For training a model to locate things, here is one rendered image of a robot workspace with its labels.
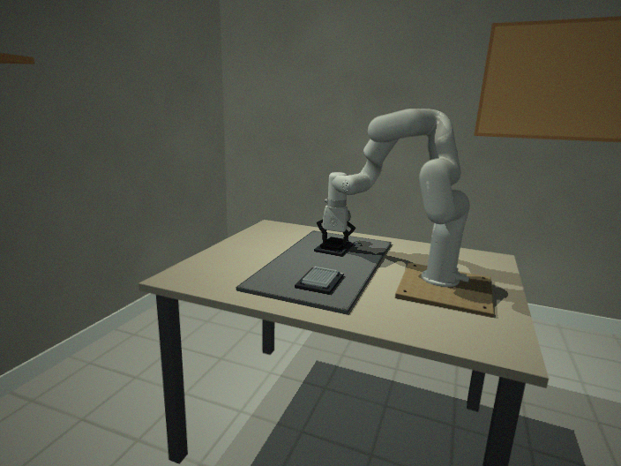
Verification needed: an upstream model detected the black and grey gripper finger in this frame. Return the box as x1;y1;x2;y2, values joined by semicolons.
317;220;327;243
342;222;355;246

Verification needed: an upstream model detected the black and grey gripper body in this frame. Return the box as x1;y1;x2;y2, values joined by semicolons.
323;205;348;232

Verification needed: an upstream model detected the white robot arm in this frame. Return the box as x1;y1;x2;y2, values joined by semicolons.
325;109;469;287

